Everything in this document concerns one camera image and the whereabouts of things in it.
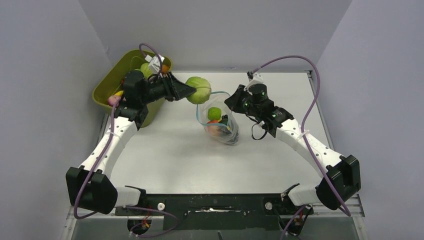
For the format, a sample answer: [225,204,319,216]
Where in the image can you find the olive green plastic bin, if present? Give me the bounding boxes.
[91,49,173,128]

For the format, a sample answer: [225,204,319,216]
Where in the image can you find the orange tangerine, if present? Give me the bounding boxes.
[161,64,170,74]

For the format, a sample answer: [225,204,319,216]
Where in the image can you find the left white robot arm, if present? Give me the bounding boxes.
[65,70,197,219]

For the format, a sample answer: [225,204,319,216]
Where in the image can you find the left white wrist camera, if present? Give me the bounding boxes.
[144,55,165,75]

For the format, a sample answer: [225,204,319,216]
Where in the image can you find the green bumpy fruit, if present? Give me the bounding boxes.
[207,107,222,122]

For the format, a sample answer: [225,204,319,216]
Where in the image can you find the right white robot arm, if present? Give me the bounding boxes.
[224,83,361,214]

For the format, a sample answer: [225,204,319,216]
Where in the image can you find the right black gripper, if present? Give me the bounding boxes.
[225,85,261,118]

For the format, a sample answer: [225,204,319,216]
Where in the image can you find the green cabbage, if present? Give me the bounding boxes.
[185,76,212,105]
[139,62,153,79]

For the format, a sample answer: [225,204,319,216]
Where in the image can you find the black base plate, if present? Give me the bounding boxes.
[115,193,314,237]

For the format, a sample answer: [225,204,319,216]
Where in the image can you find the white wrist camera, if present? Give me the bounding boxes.
[244,71,264,91]
[144,55,165,75]

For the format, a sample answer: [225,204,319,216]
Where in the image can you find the pink red onion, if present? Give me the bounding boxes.
[107,95,121,107]

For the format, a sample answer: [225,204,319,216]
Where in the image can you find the orange peach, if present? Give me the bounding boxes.
[206,120,221,137]

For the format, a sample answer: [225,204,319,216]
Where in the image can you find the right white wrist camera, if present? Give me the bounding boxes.
[244,71,264,91]

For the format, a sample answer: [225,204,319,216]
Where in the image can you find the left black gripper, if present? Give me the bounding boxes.
[140,71,196,105]

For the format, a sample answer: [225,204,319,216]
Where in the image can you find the clear zip top bag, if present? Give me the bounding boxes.
[196,91,239,145]

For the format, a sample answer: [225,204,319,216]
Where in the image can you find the dark grape bunch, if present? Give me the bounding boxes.
[222,114,239,145]

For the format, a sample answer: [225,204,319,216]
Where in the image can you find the yellow banana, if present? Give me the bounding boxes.
[114,90,124,97]

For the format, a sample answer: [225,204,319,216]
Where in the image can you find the dark green avocado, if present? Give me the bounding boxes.
[218,117,230,129]

